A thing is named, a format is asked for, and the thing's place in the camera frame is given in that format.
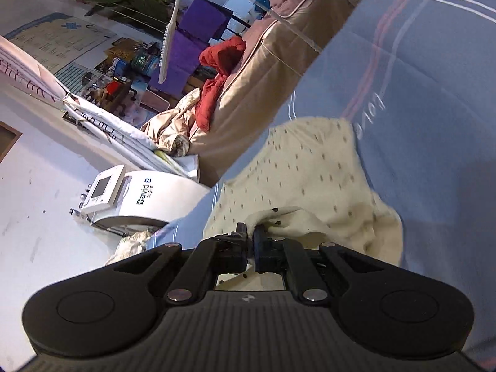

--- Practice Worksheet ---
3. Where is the cream polka dot shirt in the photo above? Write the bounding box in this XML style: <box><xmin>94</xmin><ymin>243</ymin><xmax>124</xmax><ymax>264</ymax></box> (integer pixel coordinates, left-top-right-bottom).
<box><xmin>202</xmin><ymin>115</ymin><xmax>405</xmax><ymax>291</ymax></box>

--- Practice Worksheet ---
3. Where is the beige crumpled blanket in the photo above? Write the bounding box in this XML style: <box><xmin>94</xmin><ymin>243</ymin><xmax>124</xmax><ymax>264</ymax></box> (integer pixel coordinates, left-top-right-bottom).
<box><xmin>140</xmin><ymin>88</ymin><xmax>201</xmax><ymax>157</ymax></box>

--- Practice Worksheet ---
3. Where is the floral patterned pillow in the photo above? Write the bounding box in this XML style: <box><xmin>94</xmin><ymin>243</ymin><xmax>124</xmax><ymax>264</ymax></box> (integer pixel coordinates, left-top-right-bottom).
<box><xmin>105</xmin><ymin>231</ymin><xmax>152</xmax><ymax>265</ymax></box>

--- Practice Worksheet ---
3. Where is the blue striped bed sheet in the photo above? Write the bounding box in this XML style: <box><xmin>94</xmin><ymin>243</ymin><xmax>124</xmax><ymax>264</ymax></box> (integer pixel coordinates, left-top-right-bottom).
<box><xmin>141</xmin><ymin>0</ymin><xmax>495</xmax><ymax>371</ymax></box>

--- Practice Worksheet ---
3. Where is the purple hanging cloth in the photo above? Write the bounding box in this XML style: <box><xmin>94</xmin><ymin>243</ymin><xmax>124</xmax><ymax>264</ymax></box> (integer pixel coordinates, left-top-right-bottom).
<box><xmin>148</xmin><ymin>0</ymin><xmax>234</xmax><ymax>97</ymax></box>

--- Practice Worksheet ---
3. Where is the white medical device machine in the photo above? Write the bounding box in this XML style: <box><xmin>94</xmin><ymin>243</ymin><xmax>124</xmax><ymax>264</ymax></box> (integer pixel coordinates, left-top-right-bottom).
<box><xmin>70</xmin><ymin>165</ymin><xmax>209</xmax><ymax>237</ymax></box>

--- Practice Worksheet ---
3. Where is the white metal pole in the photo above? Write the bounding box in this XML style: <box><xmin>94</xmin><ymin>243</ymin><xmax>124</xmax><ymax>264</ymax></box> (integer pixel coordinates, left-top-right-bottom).
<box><xmin>158</xmin><ymin>0</ymin><xmax>181</xmax><ymax>84</ymax></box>

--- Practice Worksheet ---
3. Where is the red garment on bed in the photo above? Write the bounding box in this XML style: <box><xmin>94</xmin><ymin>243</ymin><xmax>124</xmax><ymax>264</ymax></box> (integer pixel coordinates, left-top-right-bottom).
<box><xmin>195</xmin><ymin>35</ymin><xmax>246</xmax><ymax>133</ymax></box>

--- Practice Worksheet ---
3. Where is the brown covered massage bed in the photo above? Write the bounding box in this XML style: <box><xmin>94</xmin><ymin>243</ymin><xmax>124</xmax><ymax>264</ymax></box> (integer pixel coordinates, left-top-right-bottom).
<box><xmin>187</xmin><ymin>0</ymin><xmax>357</xmax><ymax>188</ymax></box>

